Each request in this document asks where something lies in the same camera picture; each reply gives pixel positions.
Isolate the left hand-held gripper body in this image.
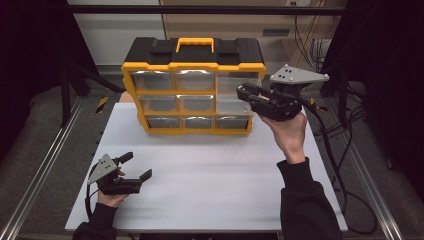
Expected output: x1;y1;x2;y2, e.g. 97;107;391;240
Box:
87;153;143;196

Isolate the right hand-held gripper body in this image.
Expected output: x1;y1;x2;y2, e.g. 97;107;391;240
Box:
259;64;330;122

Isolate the transparent plastic drawer bin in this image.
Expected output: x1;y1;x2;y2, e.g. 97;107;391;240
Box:
216;71;262;116

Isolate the yellow black storage organizer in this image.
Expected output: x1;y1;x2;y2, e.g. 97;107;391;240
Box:
120;36;268;136

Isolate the person's left hand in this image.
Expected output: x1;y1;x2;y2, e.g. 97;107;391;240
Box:
96;190;130;208

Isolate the person's right hand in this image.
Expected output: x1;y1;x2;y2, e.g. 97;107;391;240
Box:
261;111;309;165

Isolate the black yellow hazard tape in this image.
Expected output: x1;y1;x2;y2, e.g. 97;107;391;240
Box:
309;97;328;113
95;96;110;115

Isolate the set of clear organizer drawers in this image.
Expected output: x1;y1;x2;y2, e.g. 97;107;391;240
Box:
130;70;250;130

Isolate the black metal stand leg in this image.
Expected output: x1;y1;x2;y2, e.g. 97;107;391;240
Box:
60;62;125;128

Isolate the black curtain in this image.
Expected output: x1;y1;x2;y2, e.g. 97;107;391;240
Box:
0;0;98;163
321;0;424;189

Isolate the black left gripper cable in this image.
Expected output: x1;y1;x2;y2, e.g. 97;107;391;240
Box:
84;182;101;221

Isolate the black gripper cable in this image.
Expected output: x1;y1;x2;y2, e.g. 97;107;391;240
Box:
84;182;101;221
299;98;379;235

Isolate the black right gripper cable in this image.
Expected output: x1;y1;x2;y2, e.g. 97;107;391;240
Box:
299;98;379;235

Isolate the aluminium frame rail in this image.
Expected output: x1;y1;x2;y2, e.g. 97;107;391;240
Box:
0;96;86;240
324;96;406;240

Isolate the bundle of hanging cables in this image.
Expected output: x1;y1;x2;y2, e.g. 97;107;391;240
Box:
292;2;335;65

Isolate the black horizontal frame bar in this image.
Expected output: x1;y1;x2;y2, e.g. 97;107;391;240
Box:
66;4;348;16

